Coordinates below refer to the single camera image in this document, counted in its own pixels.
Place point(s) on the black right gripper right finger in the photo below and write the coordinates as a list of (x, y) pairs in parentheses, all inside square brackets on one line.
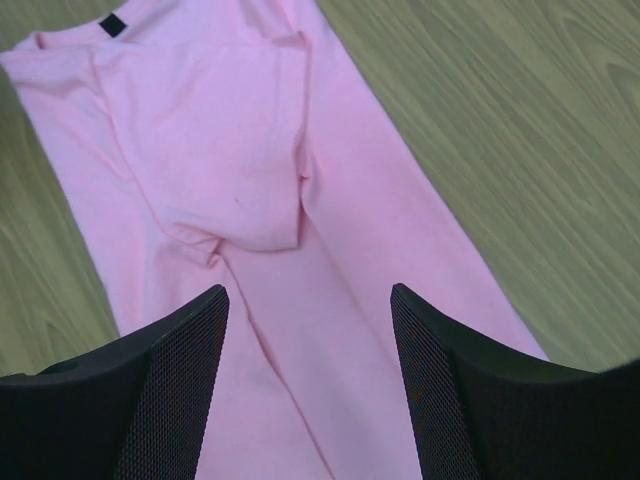
[(482, 410)]

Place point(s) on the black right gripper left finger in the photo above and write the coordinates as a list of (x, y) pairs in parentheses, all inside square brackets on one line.
[(135, 408)]

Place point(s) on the pink t shirt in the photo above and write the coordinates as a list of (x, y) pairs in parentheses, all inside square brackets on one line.
[(236, 143)]

